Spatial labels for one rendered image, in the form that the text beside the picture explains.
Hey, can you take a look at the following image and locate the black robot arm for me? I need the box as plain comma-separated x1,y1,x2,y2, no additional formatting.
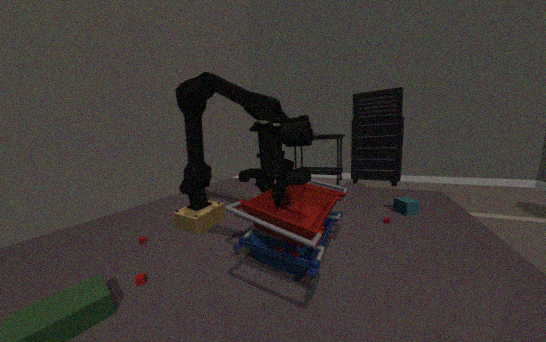
175,72,313,211

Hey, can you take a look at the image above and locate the teal rectangular block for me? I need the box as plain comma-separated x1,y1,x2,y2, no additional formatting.
393,196,420,216

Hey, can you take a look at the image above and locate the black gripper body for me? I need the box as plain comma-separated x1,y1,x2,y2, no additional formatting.
239,147,311,185

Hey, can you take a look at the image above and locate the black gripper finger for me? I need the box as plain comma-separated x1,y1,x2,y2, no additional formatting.
254,179,275,193
272,183,289,208

